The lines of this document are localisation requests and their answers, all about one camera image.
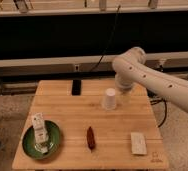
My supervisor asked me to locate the green ceramic plate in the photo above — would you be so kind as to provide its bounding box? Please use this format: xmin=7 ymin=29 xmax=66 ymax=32
xmin=22 ymin=120 xmax=61 ymax=160

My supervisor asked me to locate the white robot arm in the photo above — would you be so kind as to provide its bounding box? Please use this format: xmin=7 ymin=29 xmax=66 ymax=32
xmin=112 ymin=47 xmax=188 ymax=113

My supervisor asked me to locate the black rectangular block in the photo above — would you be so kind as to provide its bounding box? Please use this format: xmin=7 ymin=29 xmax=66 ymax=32
xmin=71 ymin=80 xmax=81 ymax=96

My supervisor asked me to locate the black cable near arm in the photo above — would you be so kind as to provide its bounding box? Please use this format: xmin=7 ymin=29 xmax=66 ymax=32
xmin=149 ymin=97 xmax=168 ymax=129

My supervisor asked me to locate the black hanging cable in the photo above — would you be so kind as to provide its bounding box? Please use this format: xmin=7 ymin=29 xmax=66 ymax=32
xmin=88 ymin=3 xmax=122 ymax=73

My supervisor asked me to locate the white paper cup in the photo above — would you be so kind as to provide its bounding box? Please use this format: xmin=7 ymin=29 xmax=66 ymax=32
xmin=102 ymin=88 xmax=116 ymax=110

